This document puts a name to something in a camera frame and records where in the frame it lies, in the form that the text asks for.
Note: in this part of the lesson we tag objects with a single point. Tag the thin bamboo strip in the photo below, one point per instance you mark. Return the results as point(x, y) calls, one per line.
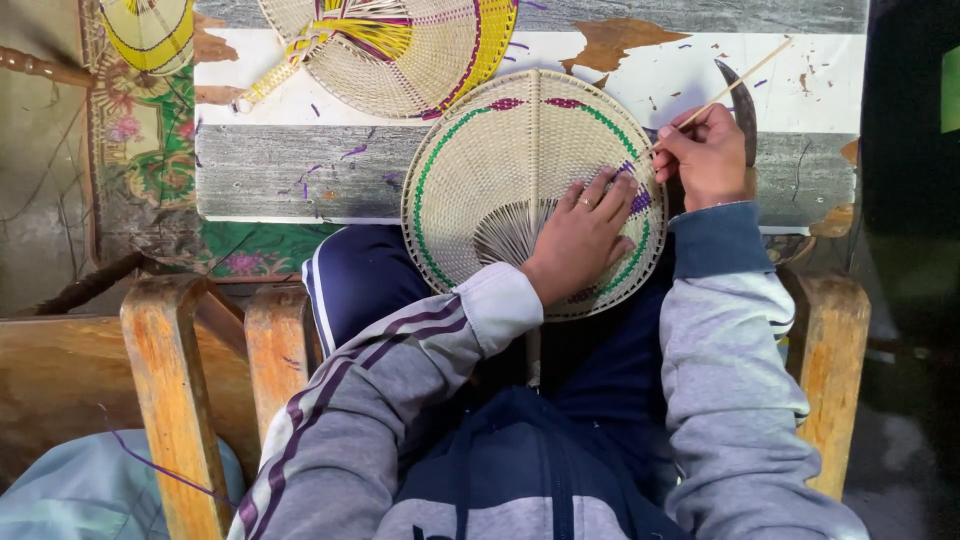
point(731, 86)

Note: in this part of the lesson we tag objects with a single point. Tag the person's grey navy jacket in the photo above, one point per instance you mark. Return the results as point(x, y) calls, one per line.
point(525, 465)

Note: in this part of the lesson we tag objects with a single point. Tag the wooden chair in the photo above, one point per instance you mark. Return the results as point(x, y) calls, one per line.
point(187, 375)

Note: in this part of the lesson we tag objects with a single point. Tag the curved metal knife blade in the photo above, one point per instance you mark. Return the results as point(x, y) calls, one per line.
point(742, 109)

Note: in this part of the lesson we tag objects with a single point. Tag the floral patterned mat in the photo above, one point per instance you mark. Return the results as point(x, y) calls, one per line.
point(150, 150)

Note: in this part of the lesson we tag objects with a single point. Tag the purple plastic strip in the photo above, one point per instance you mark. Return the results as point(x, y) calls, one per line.
point(161, 469)

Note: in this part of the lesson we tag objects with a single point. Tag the yellow-green woven fan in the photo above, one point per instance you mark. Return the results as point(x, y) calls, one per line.
point(150, 30)

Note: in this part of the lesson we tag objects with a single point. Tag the person's left hand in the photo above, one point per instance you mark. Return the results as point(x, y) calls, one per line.
point(576, 244)

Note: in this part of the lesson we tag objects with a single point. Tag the light blue cloth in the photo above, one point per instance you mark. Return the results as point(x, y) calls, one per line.
point(82, 491)

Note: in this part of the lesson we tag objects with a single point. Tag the woven fan with green band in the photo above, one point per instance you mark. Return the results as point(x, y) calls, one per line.
point(480, 187)

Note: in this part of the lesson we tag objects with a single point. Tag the woven fan with yellow rim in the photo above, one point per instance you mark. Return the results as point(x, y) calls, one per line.
point(390, 52)

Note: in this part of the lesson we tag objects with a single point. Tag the turned wooden stick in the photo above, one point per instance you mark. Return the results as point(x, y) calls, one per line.
point(41, 66)

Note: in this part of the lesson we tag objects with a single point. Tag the person's navy track trousers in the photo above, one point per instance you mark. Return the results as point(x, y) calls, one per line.
point(367, 277)

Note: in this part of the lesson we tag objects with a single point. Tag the person's right hand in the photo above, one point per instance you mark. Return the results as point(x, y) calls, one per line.
point(705, 161)

